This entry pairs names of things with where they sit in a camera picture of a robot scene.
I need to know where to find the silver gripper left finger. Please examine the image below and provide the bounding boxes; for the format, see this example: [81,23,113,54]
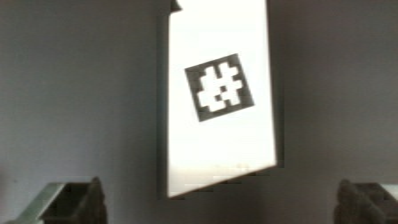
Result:
[15,177,108,224]

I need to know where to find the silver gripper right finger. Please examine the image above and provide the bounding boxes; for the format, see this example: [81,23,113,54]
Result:
[335,180,398,224]

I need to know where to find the white stool leg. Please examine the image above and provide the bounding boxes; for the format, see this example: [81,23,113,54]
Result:
[159,0,276,198]

